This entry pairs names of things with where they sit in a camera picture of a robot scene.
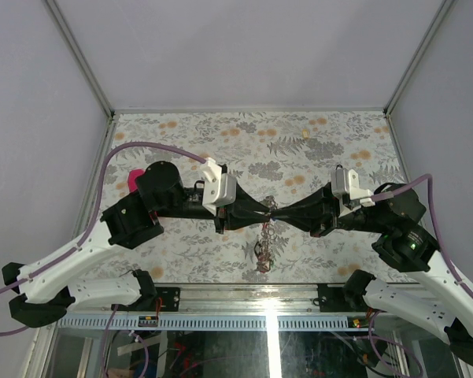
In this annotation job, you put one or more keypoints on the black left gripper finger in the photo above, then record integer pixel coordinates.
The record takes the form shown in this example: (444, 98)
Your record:
(231, 221)
(245, 204)

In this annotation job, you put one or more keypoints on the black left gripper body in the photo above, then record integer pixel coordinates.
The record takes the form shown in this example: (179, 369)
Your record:
(186, 209)

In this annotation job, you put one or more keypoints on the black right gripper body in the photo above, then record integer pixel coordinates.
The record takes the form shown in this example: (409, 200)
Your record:
(359, 219)

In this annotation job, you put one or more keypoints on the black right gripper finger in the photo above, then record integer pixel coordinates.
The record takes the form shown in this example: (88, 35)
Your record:
(316, 206)
(315, 227)

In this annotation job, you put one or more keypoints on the large metal keyring with keys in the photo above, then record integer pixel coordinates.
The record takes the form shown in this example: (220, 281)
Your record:
(262, 248)

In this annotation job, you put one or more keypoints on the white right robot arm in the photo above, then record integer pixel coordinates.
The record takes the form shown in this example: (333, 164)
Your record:
(393, 212)

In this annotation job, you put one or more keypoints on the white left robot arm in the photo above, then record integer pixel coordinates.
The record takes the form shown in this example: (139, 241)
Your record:
(47, 289)

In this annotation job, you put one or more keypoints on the crumpled pink cloth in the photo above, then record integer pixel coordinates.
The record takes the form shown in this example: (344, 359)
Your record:
(132, 177)

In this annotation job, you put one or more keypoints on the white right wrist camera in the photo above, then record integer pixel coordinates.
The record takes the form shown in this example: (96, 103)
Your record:
(345, 186)

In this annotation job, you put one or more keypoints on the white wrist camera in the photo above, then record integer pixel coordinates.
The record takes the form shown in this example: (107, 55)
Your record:
(345, 186)
(219, 187)

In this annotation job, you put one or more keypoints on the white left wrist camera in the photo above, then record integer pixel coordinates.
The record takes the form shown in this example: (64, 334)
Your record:
(219, 187)

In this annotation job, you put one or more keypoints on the aluminium front rail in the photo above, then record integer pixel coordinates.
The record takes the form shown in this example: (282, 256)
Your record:
(296, 308)

